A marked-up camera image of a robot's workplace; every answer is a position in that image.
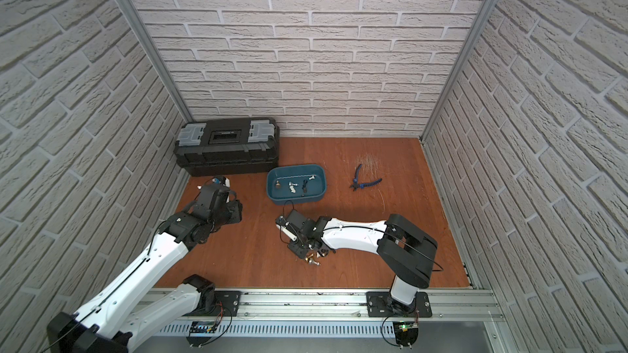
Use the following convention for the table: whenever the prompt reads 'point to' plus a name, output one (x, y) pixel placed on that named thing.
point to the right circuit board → (405, 332)
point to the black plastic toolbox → (228, 146)
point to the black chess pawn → (304, 187)
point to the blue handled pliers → (356, 183)
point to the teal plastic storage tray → (316, 185)
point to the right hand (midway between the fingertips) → (299, 240)
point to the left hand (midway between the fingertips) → (240, 202)
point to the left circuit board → (200, 332)
